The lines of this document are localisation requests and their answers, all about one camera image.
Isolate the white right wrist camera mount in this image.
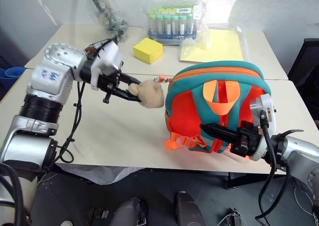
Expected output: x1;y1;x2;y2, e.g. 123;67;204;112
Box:
249;93;278;161

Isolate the clear bag with dark parts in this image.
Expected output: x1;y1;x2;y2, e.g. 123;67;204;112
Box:
87;0;129;42

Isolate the black table frame bar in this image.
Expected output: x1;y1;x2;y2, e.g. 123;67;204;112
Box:
223;172;287;190

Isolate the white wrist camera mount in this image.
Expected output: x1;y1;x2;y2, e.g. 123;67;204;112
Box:
249;93;278;161
89;40;124;90

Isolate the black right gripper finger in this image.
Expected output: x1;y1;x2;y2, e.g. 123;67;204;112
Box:
199;123;241;138
205;131;240;145

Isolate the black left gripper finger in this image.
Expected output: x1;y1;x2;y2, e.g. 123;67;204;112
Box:
115;88;142;103
121;72;143;86

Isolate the yellow foam block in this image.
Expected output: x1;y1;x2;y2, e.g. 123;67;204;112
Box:
132;37;164;65

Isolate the white plastic sheet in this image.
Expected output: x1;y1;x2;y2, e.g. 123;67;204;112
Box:
55;163;146;186

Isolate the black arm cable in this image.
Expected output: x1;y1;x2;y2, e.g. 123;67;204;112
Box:
54;81;86;164
256;110;292;221

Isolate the bagged green-capped tube rack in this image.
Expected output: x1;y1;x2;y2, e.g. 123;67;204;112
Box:
145;3;203;45

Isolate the orange and teal backpack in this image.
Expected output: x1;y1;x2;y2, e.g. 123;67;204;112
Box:
164;60;273;154

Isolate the beige plush toy charm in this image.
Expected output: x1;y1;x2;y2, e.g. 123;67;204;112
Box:
128;79;165;109

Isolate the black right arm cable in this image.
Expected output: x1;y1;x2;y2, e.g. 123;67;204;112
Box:
256;110;292;221

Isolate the small crumpled clear bag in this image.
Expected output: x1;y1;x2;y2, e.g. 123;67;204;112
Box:
180;24;213;53

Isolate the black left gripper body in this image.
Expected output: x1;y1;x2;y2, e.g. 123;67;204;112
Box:
97;71;124;104

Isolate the orange zipper pull strap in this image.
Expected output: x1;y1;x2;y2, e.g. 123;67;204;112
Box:
154;74;173;84

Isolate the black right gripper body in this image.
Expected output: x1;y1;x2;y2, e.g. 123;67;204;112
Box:
230;120;262;158

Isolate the thin white wire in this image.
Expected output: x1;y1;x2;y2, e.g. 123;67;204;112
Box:
293;186;319;226

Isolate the black torso cable bundle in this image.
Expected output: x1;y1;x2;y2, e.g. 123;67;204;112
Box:
0;162;32;226

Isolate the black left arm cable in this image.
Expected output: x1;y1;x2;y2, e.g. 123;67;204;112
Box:
54;81;86;164

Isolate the yellow paper in clear sleeve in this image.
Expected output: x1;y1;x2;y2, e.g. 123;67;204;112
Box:
179;28;245;63

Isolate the black office chair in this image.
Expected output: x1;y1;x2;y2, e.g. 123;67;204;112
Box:
287;38;319;121

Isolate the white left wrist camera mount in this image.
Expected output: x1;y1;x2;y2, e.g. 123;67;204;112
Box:
89;40;124;90

